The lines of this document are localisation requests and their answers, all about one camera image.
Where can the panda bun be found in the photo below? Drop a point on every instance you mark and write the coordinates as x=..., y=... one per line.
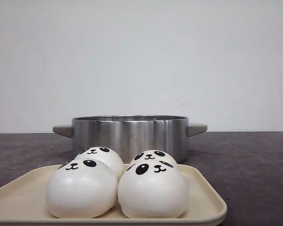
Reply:
x=106, y=156
x=153, y=189
x=81, y=189
x=153, y=155

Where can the cream plastic tray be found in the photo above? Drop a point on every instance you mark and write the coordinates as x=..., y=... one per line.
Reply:
x=22, y=203

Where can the stainless steel steamer pot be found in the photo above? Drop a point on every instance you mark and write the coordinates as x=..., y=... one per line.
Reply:
x=128, y=135

